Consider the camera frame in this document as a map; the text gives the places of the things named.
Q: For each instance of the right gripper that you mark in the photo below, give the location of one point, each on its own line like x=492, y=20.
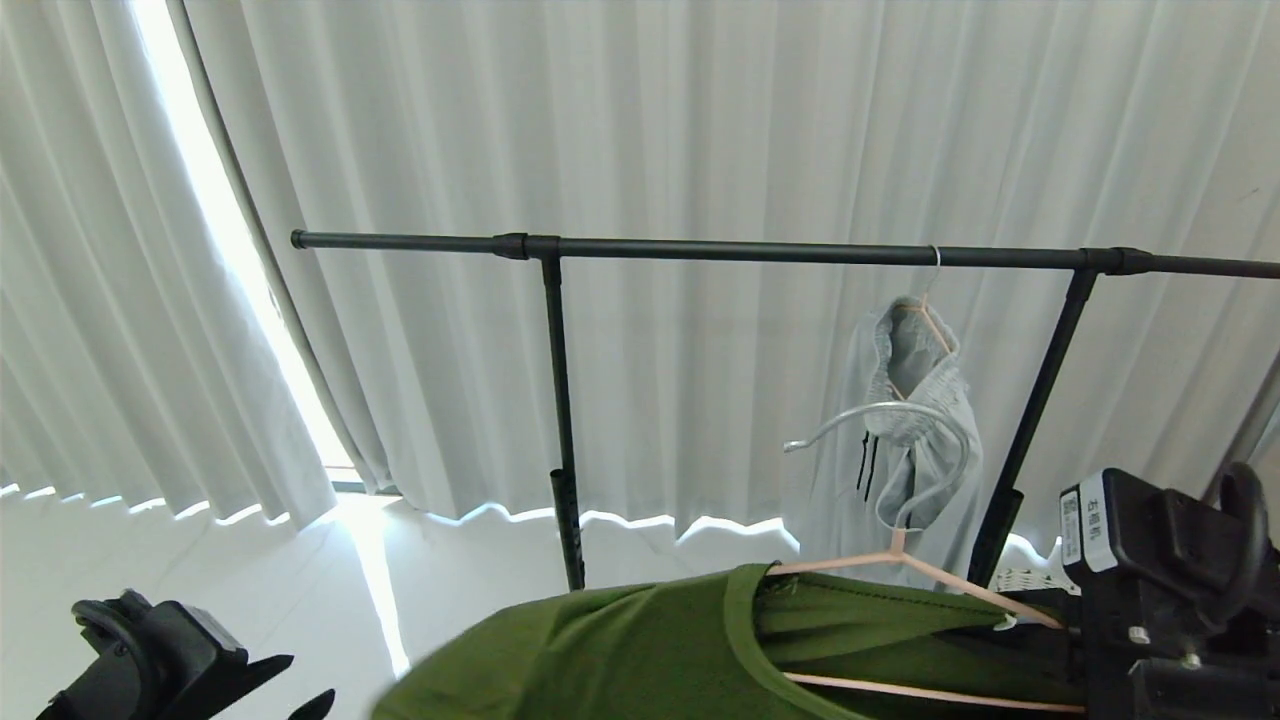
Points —
x=1200, y=690

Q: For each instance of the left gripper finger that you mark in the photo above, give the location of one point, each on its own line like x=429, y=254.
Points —
x=250, y=685
x=315, y=708

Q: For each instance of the green garment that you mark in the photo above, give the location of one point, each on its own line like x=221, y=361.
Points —
x=620, y=650

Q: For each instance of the pink clothes hanger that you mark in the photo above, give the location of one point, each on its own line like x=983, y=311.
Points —
x=898, y=542
x=935, y=325

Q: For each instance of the pale grey shorts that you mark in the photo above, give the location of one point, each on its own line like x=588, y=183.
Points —
x=930, y=460

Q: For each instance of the white laundry basket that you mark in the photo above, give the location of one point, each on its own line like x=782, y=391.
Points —
x=1030, y=580

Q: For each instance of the black clothes rack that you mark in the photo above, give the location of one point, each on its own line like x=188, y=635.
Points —
x=750, y=250

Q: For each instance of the white curtain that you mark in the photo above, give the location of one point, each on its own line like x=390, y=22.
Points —
x=700, y=120
x=100, y=300

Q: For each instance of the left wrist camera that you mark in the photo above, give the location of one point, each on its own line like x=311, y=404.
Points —
x=170, y=660

